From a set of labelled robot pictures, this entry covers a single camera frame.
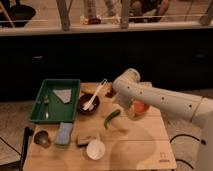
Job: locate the orange bowl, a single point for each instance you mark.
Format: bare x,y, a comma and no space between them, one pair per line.
137,110

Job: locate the green plastic tray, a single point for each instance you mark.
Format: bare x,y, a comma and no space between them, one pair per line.
58,111

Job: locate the blue sponge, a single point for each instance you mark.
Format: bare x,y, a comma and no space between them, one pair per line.
64,133

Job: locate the metal cup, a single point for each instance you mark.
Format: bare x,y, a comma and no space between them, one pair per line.
42,138

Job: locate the black clamp post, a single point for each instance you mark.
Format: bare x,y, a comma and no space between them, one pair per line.
28,132

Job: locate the grey cloth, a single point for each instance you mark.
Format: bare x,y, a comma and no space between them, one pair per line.
64,95

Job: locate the metal spoon in tray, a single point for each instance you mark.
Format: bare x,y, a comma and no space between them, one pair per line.
46,107

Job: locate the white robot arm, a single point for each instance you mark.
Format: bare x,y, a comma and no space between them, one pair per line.
193,108

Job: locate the dark red food item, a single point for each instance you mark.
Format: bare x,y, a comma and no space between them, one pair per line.
110,93

